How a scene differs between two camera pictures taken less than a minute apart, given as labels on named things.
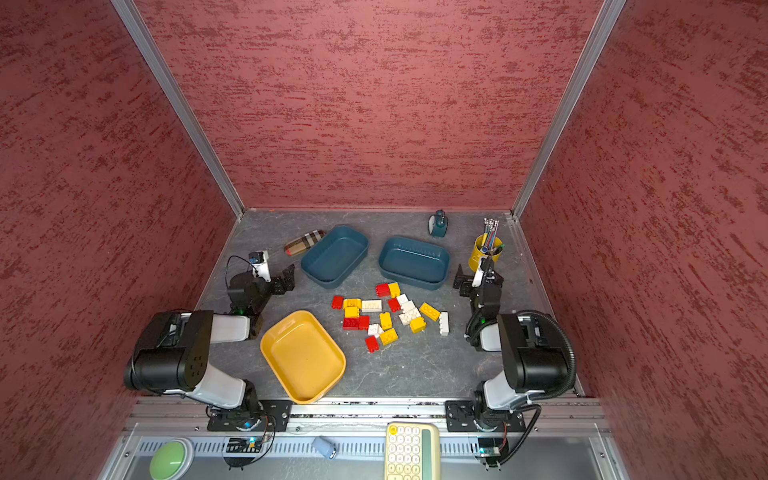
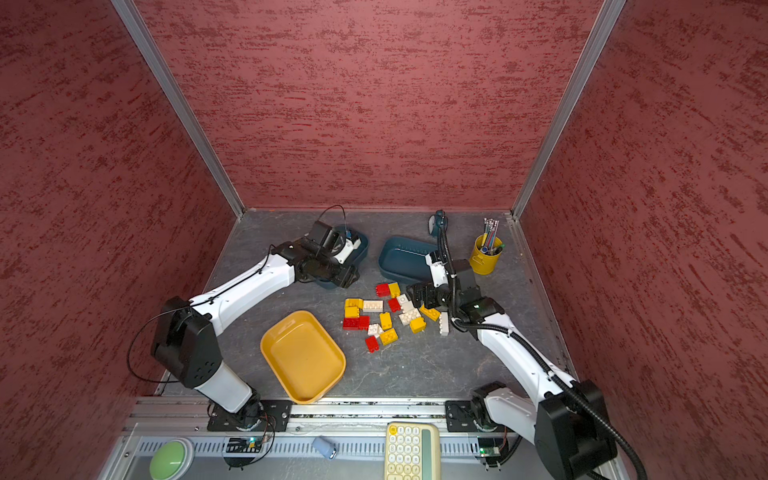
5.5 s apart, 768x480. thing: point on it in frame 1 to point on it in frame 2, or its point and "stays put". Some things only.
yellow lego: [352, 302] stays put
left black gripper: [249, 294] to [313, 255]
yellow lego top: [395, 290] stays put
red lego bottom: [372, 344] stays put
